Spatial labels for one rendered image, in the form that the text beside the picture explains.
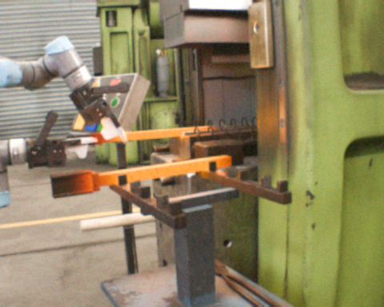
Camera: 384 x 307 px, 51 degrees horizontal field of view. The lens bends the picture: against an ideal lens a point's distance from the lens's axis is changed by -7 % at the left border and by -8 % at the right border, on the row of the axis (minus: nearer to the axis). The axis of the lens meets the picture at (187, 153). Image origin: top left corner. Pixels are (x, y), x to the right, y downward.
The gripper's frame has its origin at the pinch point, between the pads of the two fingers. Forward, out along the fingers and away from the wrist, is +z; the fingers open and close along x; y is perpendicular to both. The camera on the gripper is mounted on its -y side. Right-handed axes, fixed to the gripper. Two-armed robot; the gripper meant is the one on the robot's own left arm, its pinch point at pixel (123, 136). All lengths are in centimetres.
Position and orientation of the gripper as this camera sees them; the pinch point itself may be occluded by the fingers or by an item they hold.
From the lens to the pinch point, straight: 130.1
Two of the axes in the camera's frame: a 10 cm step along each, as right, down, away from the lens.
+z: 5.0, 8.1, 3.1
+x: 3.4, 1.4, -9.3
